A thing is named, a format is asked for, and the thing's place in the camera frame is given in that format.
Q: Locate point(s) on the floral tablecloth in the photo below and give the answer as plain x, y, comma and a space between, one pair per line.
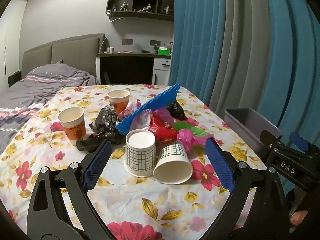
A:
125, 200

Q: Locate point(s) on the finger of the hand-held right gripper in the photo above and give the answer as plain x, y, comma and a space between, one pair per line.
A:
298, 140
271, 137

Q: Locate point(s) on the blue foam net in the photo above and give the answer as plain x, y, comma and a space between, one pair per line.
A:
150, 105

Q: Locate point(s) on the grey curtain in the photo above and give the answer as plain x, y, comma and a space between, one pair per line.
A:
240, 55

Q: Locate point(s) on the white red-print plastic bag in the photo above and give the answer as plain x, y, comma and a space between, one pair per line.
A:
128, 110

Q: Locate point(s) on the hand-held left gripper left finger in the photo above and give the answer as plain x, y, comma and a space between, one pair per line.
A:
97, 162

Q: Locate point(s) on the person's right hand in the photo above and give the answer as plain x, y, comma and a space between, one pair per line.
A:
298, 217

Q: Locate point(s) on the grey plastic bin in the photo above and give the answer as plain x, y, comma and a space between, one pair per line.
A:
250, 122

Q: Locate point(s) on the red plastic bag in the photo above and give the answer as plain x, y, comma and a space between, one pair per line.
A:
165, 133

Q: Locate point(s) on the grey padded headboard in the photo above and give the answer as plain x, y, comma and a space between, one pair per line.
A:
67, 50

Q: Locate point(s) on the green foam net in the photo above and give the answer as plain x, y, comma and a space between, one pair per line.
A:
197, 132

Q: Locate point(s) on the row of figurines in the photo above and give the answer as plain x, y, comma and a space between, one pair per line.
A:
147, 7

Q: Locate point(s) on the grid-pattern paper cup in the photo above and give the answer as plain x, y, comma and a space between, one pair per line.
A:
172, 170
140, 155

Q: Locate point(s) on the purple plastic bag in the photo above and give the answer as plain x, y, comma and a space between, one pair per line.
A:
163, 112

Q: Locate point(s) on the dark desk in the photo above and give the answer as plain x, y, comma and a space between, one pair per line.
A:
125, 67

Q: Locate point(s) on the dark wall socket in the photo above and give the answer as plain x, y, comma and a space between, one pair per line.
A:
155, 42
127, 41

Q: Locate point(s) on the green box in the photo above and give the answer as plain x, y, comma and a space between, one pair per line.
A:
163, 51

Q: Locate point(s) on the grey striped blanket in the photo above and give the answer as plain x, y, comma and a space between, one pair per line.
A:
37, 85

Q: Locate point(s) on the dark wall shelf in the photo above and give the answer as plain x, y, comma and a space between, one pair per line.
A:
140, 15

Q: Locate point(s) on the blue curtain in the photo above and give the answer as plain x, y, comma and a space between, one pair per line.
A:
195, 42
292, 67

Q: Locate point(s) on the large black plastic bag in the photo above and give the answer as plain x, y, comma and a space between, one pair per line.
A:
105, 125

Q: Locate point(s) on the orange paper cup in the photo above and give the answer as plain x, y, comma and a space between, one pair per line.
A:
119, 100
72, 127

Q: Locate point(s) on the pale pink plastic bag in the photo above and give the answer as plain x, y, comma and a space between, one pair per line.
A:
142, 121

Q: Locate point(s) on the black bed frame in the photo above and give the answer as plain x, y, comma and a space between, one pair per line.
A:
14, 78

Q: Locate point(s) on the white drawer cabinet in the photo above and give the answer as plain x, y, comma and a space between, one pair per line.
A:
161, 70

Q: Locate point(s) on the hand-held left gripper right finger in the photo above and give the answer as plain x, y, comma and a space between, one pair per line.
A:
220, 165

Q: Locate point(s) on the small black plastic bag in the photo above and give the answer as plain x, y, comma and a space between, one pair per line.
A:
177, 110

